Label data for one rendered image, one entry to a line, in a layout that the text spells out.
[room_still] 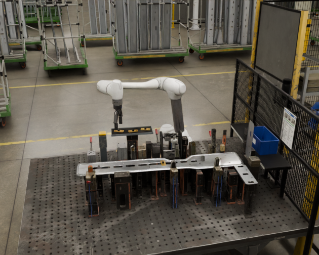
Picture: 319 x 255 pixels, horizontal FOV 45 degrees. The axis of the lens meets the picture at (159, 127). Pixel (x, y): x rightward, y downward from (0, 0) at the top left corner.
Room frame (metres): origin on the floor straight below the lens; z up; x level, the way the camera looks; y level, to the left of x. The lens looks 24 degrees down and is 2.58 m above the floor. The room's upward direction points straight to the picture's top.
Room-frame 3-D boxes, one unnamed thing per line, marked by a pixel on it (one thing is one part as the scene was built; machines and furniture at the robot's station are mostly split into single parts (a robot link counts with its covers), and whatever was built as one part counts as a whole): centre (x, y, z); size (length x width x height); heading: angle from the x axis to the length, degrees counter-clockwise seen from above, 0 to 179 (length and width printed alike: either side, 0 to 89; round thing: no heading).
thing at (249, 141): (2.87, -0.75, 1.17); 0.12 x 0.01 x 0.34; 8
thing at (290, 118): (2.83, -1.05, 1.30); 0.23 x 0.02 x 0.31; 8
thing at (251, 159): (2.76, -0.78, 0.88); 0.08 x 0.08 x 0.36; 8
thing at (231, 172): (2.67, -0.59, 0.84); 0.11 x 0.10 x 0.28; 8
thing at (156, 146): (2.97, 0.03, 0.89); 0.13 x 0.11 x 0.38; 8
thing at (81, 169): (2.77, -0.01, 1.00); 1.38 x 0.22 x 0.02; 98
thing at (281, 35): (5.18, -1.58, 1.00); 1.34 x 0.14 x 2.00; 13
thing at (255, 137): (3.02, -0.90, 1.10); 0.30 x 0.17 x 0.13; 10
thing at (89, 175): (2.51, 0.52, 0.88); 0.15 x 0.11 x 0.36; 8
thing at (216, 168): (2.63, -0.46, 0.87); 0.12 x 0.09 x 0.35; 8
